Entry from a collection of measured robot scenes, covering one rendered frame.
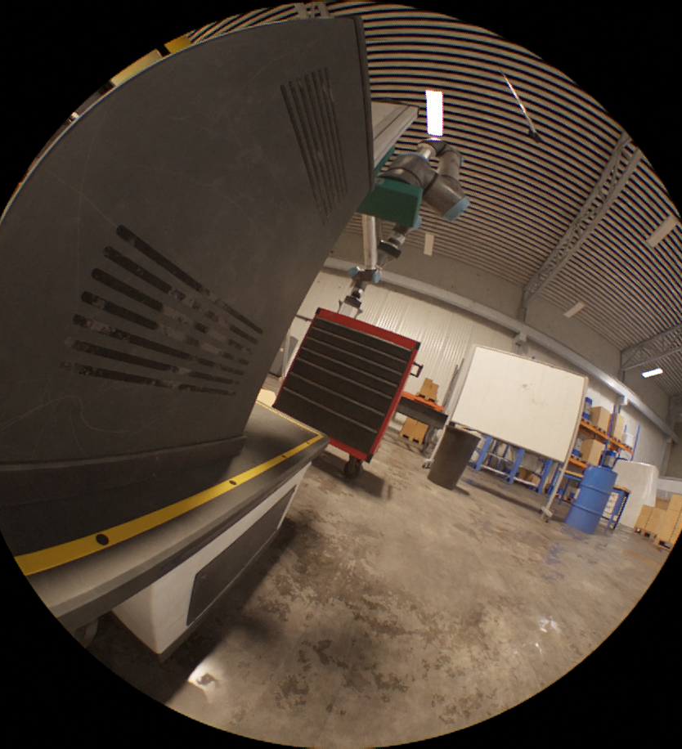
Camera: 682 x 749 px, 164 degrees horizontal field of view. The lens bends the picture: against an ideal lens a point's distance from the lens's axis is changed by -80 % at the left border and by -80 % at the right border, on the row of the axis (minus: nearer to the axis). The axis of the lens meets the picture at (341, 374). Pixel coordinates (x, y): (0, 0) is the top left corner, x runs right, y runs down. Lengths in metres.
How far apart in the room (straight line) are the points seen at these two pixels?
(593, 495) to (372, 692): 3.64
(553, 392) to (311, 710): 3.63
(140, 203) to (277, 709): 0.57
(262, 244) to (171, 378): 0.14
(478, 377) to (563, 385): 1.31
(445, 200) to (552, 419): 3.07
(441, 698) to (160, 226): 0.75
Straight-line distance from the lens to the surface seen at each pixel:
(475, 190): 9.53
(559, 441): 3.57
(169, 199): 0.17
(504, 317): 10.70
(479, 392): 3.55
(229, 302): 0.22
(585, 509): 3.92
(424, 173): 1.00
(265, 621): 0.55
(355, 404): 1.40
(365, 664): 0.58
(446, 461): 2.55
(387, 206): 0.88
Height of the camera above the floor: 0.46
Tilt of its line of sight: 4 degrees up
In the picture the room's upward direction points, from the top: 24 degrees clockwise
